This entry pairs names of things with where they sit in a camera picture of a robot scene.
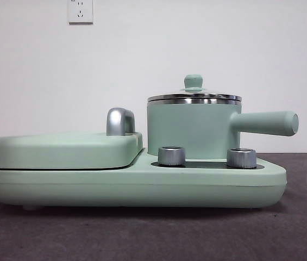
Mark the glass lid with green knob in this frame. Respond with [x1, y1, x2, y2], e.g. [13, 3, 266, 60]
[147, 74, 243, 104]

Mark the silver control knob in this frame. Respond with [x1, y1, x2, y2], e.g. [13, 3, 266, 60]
[158, 146, 186, 166]
[226, 148, 256, 168]

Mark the green breakfast maker base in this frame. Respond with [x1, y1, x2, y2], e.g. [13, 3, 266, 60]
[0, 148, 287, 210]

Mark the green hinged grill cover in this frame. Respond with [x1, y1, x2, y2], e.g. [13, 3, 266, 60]
[0, 132, 145, 171]

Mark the green pot with side handle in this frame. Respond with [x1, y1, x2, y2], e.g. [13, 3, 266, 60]
[147, 98, 300, 161]

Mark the silver grill cover handle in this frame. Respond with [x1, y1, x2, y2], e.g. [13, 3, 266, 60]
[106, 108, 136, 136]

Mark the white wall socket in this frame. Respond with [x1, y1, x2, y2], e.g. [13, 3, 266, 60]
[68, 0, 94, 24]

